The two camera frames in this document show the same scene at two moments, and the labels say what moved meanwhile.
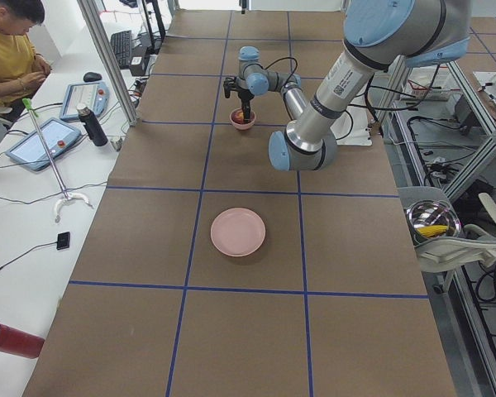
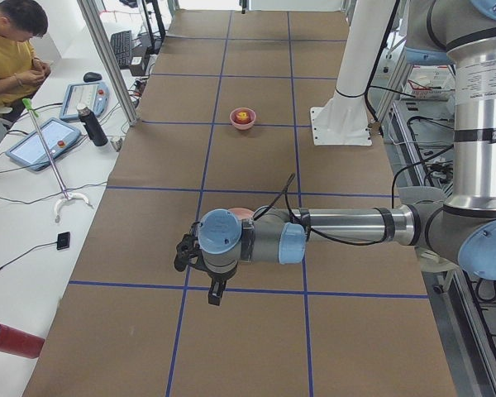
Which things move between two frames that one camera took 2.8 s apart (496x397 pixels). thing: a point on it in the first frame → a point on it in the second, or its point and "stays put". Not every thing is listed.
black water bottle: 92,126 stays put
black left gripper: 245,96 → 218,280
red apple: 239,117 stays put
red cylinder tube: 0,337 stays put
